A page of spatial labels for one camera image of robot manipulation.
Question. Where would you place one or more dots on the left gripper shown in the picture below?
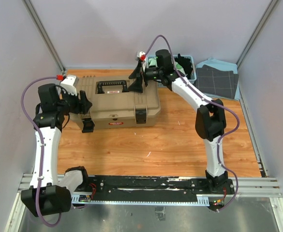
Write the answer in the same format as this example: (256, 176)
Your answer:
(85, 104)

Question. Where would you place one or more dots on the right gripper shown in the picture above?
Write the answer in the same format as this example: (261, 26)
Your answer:
(136, 86)

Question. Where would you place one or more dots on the tan plastic tool box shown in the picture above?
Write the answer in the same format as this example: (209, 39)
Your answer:
(115, 107)

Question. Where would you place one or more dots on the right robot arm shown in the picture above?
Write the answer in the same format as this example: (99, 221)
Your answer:
(210, 117)

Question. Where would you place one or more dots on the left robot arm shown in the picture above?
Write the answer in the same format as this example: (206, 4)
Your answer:
(48, 195)

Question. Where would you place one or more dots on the green patterned cloth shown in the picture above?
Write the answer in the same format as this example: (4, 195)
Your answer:
(152, 62)

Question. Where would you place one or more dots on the blue plastic basket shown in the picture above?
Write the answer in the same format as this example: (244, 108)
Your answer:
(191, 81)

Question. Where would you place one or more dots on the black cloth in basket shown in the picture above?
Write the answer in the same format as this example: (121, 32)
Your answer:
(187, 63)

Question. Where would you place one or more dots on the grey checked folded cloth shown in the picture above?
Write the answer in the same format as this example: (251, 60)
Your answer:
(216, 82)

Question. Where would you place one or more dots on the light blue folded cloth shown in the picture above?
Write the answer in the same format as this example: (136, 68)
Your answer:
(223, 66)

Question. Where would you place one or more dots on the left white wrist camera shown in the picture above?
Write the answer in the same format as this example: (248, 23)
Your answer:
(69, 83)

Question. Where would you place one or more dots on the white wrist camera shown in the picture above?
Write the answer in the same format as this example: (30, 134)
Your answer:
(69, 83)
(140, 56)

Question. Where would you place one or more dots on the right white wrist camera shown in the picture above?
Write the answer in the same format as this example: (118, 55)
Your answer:
(140, 56)

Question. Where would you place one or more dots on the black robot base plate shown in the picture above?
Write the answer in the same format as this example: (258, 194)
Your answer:
(148, 189)

